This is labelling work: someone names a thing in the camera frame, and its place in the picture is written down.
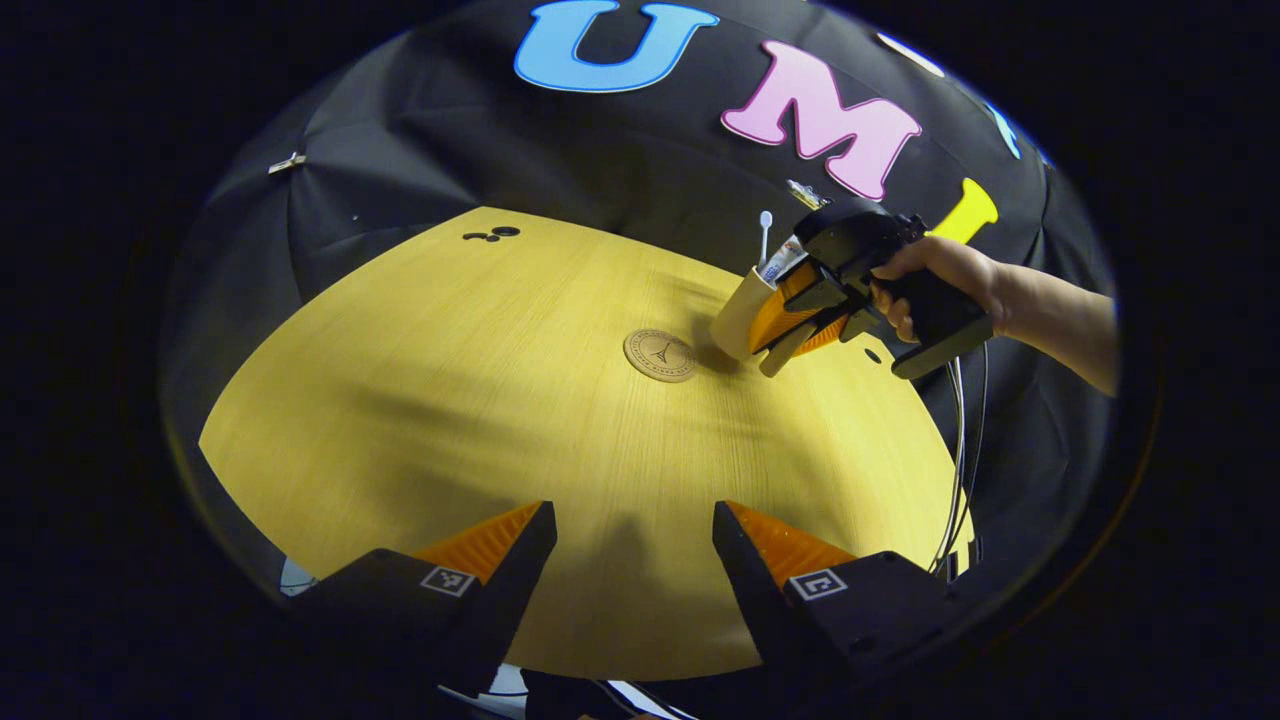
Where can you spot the round cork coaster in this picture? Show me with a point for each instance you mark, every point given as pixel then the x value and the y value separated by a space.
pixel 660 355

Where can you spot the white toothpaste tube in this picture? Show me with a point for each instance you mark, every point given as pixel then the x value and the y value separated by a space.
pixel 778 262

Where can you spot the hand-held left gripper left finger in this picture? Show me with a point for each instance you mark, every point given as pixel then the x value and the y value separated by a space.
pixel 520 570

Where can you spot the white cloth clip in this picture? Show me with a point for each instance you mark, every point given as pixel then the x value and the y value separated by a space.
pixel 287 162

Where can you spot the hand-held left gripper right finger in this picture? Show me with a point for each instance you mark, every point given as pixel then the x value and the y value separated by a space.
pixel 745 570

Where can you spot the black backdrop cloth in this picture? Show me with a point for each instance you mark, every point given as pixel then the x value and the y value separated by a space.
pixel 450 130

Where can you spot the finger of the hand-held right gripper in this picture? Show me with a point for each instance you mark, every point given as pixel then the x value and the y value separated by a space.
pixel 775 315
pixel 825 335

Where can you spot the pale blue toothbrush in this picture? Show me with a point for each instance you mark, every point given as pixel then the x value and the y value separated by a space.
pixel 765 235

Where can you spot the beige cup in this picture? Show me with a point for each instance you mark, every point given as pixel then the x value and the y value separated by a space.
pixel 735 315

